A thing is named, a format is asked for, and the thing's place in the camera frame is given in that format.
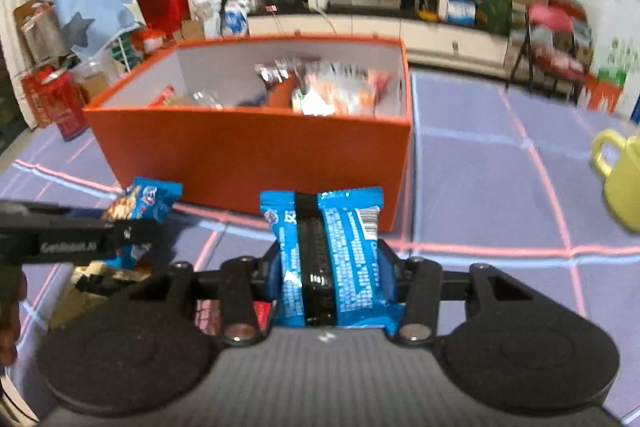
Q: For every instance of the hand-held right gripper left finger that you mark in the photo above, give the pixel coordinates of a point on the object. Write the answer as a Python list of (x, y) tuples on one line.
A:
[(270, 269)]

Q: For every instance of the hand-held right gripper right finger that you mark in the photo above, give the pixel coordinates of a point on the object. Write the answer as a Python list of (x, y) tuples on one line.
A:
[(388, 272)]

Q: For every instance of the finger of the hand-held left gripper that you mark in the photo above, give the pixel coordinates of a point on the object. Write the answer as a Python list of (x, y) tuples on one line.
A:
[(140, 234)]

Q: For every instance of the blue cookie packet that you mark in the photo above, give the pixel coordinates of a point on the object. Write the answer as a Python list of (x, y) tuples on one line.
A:
[(145, 202)]

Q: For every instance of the blue black-striped snack packet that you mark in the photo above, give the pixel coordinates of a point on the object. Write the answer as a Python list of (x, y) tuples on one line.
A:
[(350, 247)]

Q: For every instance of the orange cardboard box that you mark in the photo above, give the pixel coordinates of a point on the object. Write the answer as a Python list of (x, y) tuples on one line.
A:
[(250, 157)]

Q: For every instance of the person's left hand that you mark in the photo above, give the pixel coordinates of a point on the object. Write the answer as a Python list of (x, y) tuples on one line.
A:
[(10, 322)]

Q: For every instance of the red snack packet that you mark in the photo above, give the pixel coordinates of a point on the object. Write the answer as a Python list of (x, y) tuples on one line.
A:
[(262, 314)]

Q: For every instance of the black gold snack packet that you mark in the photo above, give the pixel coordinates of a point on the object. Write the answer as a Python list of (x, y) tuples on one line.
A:
[(100, 292)]

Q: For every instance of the clear plastic jar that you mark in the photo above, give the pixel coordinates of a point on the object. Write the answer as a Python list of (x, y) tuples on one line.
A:
[(92, 79)]

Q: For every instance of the pile of snack packets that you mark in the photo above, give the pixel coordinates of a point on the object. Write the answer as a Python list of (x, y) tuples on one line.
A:
[(340, 92)]

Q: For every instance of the white plastic container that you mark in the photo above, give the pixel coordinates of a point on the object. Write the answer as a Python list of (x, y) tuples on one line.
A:
[(207, 17)]

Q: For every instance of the red storage box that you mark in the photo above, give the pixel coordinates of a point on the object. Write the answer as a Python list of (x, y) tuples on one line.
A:
[(165, 7)]

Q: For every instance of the blue white bag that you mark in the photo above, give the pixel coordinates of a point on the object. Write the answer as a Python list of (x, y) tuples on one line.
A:
[(236, 19)]

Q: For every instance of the white TV cabinet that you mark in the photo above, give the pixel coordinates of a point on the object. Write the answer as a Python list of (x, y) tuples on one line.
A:
[(375, 32)]

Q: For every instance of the yellow mug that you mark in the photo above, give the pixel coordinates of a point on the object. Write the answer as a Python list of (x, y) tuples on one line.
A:
[(625, 187)]

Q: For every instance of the orange green stool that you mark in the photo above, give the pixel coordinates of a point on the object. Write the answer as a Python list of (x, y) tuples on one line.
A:
[(605, 94)]

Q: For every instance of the dark green bag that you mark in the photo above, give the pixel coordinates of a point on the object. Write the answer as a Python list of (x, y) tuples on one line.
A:
[(495, 12)]

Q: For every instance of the red folding chair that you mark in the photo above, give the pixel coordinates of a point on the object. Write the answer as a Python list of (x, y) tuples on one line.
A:
[(550, 22)]

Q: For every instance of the white fridge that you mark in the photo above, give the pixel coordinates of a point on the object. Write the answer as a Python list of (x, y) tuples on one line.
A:
[(610, 17)]

